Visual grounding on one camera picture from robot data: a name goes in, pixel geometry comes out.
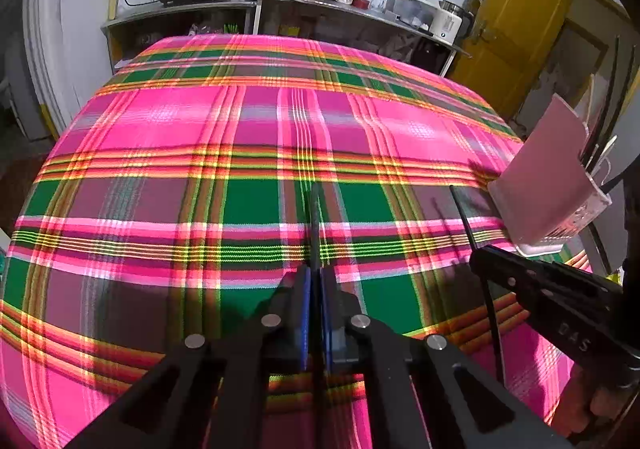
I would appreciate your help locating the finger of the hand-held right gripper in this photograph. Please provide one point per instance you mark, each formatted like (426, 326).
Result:
(505, 271)

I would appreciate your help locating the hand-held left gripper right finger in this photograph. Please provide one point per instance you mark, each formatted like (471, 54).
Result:
(326, 324)

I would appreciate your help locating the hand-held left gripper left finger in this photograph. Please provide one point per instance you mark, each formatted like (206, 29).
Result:
(302, 319)

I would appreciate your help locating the pink utensil holder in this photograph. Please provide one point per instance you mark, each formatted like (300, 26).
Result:
(540, 179)

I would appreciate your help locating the pink plaid tablecloth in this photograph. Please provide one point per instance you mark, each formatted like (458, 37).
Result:
(200, 179)

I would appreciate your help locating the white electric kettle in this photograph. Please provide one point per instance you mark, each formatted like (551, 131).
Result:
(447, 21)

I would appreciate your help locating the yellow wooden door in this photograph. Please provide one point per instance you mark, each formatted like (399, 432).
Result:
(520, 4)

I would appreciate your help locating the clear plastic dish container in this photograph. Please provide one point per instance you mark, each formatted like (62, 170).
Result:
(412, 9)

